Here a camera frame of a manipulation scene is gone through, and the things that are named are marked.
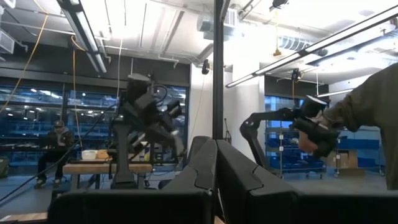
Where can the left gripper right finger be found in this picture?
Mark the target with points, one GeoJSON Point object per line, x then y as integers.
{"type": "Point", "coordinates": [239, 186]}

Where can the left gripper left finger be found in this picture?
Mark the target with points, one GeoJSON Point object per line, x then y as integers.
{"type": "Point", "coordinates": [199, 174]}

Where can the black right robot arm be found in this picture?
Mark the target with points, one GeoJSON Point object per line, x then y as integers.
{"type": "Point", "coordinates": [123, 155]}

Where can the shelving cart with blue bins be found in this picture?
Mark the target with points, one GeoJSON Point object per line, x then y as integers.
{"type": "Point", "coordinates": [292, 155]}

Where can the white bowl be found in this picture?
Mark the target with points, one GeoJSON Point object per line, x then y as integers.
{"type": "Point", "coordinates": [89, 155]}

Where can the wooden background table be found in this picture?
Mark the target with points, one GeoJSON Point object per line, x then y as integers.
{"type": "Point", "coordinates": [93, 168]}

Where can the person's hand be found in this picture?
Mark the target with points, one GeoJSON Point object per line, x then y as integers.
{"type": "Point", "coordinates": [306, 143]}

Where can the person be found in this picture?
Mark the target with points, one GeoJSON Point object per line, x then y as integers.
{"type": "Point", "coordinates": [379, 102]}
{"type": "Point", "coordinates": [57, 140]}

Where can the cardboard box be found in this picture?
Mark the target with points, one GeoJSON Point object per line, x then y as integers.
{"type": "Point", "coordinates": [348, 159]}

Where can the linear ceiling light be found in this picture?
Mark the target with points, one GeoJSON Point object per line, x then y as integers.
{"type": "Point", "coordinates": [280, 63]}
{"type": "Point", "coordinates": [84, 34]}
{"type": "Point", "coordinates": [335, 92]}

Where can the black aluminium rig frame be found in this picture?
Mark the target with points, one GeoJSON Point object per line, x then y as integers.
{"type": "Point", "coordinates": [218, 77]}

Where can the metal air duct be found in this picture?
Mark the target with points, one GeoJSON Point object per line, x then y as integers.
{"type": "Point", "coordinates": [203, 25]}

